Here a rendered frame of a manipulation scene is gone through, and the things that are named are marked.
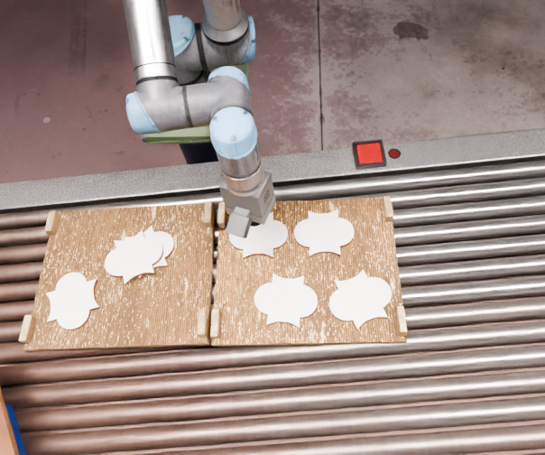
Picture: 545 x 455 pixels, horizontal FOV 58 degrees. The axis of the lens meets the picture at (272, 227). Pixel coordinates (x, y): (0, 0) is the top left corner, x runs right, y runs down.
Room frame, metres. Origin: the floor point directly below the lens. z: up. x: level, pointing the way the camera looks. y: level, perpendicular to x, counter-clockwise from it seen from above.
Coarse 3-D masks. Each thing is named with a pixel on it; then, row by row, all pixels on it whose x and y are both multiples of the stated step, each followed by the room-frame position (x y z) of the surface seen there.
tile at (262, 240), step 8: (272, 216) 0.57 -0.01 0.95; (264, 224) 0.56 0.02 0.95; (272, 224) 0.55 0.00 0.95; (280, 224) 0.55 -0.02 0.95; (248, 232) 0.54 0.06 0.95; (256, 232) 0.54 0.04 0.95; (264, 232) 0.54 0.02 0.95; (272, 232) 0.53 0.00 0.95; (280, 232) 0.53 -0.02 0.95; (232, 240) 0.53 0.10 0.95; (240, 240) 0.53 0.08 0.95; (248, 240) 0.52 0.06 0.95; (256, 240) 0.52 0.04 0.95; (264, 240) 0.51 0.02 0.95; (272, 240) 0.51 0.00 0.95; (280, 240) 0.51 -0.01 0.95; (240, 248) 0.51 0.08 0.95; (248, 248) 0.50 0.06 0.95; (256, 248) 0.50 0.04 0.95; (264, 248) 0.49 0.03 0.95; (272, 248) 0.49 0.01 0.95; (248, 256) 0.48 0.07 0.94; (272, 256) 0.47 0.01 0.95
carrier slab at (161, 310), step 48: (48, 240) 0.63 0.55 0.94; (96, 240) 0.60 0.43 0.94; (192, 240) 0.55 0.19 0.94; (48, 288) 0.50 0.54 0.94; (96, 288) 0.48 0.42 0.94; (144, 288) 0.46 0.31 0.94; (192, 288) 0.43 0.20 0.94; (48, 336) 0.38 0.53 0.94; (96, 336) 0.36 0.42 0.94; (144, 336) 0.34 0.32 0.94; (192, 336) 0.32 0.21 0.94
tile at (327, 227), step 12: (312, 216) 0.55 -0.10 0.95; (324, 216) 0.55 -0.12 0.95; (336, 216) 0.54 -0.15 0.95; (300, 228) 0.53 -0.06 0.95; (312, 228) 0.52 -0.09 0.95; (324, 228) 0.52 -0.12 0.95; (336, 228) 0.51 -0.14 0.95; (348, 228) 0.50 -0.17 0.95; (300, 240) 0.50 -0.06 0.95; (312, 240) 0.49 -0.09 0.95; (324, 240) 0.49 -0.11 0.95; (336, 240) 0.48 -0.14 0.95; (348, 240) 0.47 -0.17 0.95; (312, 252) 0.46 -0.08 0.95; (324, 252) 0.46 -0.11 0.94; (336, 252) 0.45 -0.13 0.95
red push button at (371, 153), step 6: (360, 144) 0.74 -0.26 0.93; (366, 144) 0.74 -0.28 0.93; (372, 144) 0.74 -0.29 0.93; (378, 144) 0.73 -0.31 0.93; (360, 150) 0.73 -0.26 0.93; (366, 150) 0.72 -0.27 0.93; (372, 150) 0.72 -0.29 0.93; (378, 150) 0.72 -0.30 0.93; (360, 156) 0.71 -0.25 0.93; (366, 156) 0.70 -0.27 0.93; (372, 156) 0.70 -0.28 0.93; (378, 156) 0.70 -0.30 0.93; (360, 162) 0.69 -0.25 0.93; (366, 162) 0.69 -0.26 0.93
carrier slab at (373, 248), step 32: (288, 224) 0.55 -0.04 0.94; (352, 224) 0.52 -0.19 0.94; (384, 224) 0.50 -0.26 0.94; (224, 256) 0.50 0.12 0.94; (256, 256) 0.48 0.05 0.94; (288, 256) 0.47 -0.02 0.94; (320, 256) 0.45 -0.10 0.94; (352, 256) 0.44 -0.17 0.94; (384, 256) 0.42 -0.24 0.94; (224, 288) 0.42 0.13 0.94; (256, 288) 0.41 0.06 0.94; (320, 288) 0.38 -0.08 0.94; (224, 320) 0.35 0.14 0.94; (256, 320) 0.33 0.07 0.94; (320, 320) 0.31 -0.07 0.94; (384, 320) 0.28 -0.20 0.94
